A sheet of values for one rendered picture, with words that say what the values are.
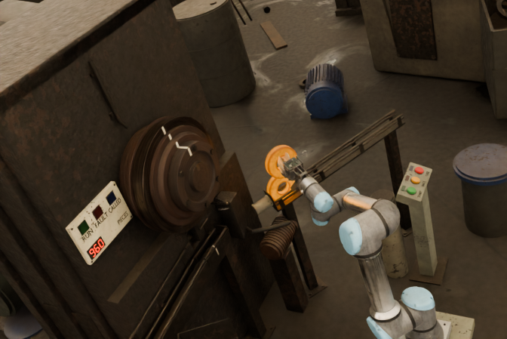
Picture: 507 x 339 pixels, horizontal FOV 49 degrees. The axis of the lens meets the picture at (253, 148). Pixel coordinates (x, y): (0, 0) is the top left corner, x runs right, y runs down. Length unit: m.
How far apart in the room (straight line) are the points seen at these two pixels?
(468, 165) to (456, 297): 0.66
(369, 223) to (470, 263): 1.24
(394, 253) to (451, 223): 0.52
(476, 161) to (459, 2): 1.56
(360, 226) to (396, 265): 1.07
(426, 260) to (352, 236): 1.08
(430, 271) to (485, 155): 0.66
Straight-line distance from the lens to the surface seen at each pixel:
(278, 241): 2.69
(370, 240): 1.99
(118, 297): 2.25
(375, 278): 2.09
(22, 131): 1.91
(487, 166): 3.04
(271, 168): 2.46
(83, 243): 2.09
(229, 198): 2.57
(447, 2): 4.35
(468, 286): 3.04
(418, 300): 2.26
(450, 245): 3.24
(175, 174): 2.10
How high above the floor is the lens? 2.30
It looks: 32 degrees down
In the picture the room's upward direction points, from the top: 19 degrees counter-clockwise
